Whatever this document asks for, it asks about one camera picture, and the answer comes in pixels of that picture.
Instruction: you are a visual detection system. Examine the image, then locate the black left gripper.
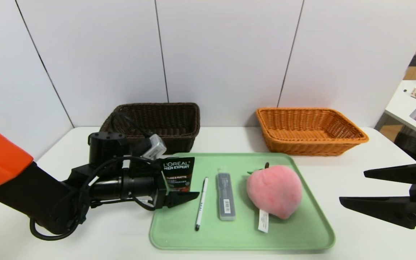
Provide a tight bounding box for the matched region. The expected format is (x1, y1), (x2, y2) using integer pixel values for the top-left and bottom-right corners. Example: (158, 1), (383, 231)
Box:
(122, 158), (200, 209)

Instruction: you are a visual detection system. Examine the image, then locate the white pen with black tip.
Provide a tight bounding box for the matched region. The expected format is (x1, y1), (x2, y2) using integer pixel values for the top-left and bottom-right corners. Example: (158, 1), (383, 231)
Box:
(195, 177), (209, 231)

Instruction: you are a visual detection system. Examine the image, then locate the black face wash tube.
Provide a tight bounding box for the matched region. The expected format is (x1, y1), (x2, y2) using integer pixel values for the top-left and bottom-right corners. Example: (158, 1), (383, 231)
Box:
(162, 157), (195, 192)

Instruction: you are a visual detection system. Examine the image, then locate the grey pencil lead case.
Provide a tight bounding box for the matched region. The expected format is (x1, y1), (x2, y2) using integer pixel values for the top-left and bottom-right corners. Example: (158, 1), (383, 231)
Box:
(217, 173), (236, 221)

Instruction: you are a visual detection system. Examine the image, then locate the pink plush peach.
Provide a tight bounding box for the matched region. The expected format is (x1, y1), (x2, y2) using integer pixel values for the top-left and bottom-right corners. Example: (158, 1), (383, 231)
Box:
(246, 162), (303, 233)

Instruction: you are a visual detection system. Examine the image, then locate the dark brown wicker basket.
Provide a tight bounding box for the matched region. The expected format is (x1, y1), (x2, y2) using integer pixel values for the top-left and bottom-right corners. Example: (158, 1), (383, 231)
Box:
(99, 103), (200, 156)

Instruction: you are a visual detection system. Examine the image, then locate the orange wicker basket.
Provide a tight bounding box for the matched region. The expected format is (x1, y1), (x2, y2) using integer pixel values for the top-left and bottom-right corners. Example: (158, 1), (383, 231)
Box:
(255, 107), (369, 156)

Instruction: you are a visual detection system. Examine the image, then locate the light green plastic tray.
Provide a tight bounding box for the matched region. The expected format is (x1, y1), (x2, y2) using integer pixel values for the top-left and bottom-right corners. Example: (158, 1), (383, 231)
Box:
(149, 152), (335, 251)

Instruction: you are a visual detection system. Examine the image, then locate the white side table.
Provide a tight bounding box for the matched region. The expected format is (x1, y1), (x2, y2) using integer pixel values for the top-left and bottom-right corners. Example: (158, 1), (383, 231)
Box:
(385, 80), (416, 142)

